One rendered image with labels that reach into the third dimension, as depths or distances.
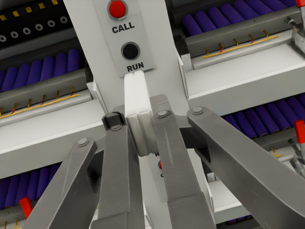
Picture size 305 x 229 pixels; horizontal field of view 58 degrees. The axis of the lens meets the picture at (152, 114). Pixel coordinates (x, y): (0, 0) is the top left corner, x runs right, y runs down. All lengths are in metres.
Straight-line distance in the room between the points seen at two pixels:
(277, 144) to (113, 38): 0.33
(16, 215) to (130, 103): 0.42
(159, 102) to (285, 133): 0.36
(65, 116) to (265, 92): 0.25
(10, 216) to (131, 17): 0.40
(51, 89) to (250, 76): 0.26
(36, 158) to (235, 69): 0.28
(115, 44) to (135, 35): 0.02
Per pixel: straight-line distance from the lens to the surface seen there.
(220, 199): 0.47
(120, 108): 0.18
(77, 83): 0.39
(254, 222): 0.64
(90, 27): 0.30
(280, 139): 0.51
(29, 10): 0.48
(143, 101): 0.16
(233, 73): 0.36
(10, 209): 0.57
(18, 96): 0.41
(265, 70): 0.36
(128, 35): 0.29
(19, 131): 0.39
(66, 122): 0.36
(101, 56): 0.30
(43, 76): 0.43
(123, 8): 0.29
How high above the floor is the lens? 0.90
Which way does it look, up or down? 29 degrees down
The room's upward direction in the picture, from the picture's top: 17 degrees counter-clockwise
